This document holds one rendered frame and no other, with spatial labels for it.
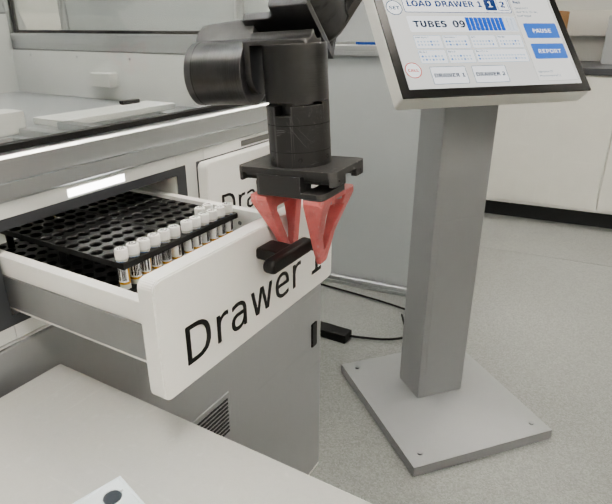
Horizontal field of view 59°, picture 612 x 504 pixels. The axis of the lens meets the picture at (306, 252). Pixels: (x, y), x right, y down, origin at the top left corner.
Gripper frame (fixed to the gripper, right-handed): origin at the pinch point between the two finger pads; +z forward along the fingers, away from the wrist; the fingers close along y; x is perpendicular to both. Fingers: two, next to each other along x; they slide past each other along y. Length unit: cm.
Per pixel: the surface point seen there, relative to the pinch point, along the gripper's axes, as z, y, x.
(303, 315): 35, 27, -43
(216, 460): 13.5, 0.6, 16.0
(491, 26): -20, 5, -102
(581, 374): 93, -26, -137
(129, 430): 13.0, 9.9, 17.0
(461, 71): -11, 8, -87
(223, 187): 0.0, 24.0, -17.7
